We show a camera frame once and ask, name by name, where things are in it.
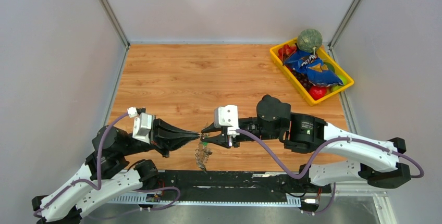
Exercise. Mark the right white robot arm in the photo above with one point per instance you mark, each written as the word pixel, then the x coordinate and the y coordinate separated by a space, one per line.
pixel 336 155

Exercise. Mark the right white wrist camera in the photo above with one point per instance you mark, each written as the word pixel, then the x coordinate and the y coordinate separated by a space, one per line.
pixel 227 117

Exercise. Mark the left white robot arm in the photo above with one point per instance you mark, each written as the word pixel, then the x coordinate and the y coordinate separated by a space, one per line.
pixel 106 173

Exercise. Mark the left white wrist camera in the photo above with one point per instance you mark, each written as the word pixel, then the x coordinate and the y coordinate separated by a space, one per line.
pixel 142 126

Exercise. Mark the white slotted cable duct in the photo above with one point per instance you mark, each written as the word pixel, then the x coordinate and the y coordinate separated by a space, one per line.
pixel 142 199

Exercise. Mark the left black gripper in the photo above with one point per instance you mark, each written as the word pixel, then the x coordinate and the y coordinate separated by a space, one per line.
pixel 166 137

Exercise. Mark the green fruit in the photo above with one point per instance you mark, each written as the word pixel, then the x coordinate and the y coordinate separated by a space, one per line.
pixel 344 82

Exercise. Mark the strawberries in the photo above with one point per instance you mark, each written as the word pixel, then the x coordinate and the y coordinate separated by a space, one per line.
pixel 287 50

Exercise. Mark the blue snack bag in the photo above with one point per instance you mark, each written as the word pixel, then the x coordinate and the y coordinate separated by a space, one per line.
pixel 315 69

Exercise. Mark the red apple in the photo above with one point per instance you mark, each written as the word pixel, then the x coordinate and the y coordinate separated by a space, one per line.
pixel 317 92

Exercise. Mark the green melon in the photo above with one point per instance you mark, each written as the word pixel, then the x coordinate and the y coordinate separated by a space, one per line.
pixel 309 40

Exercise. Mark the dark grapes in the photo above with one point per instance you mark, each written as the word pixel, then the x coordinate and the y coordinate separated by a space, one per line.
pixel 303 79

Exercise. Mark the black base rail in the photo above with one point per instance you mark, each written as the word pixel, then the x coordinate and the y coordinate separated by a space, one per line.
pixel 227 187

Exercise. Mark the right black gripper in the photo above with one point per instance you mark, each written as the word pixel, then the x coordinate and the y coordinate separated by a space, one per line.
pixel 223 139

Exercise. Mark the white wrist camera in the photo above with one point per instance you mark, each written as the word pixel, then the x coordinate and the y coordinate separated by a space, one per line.
pixel 227 117
pixel 142 126

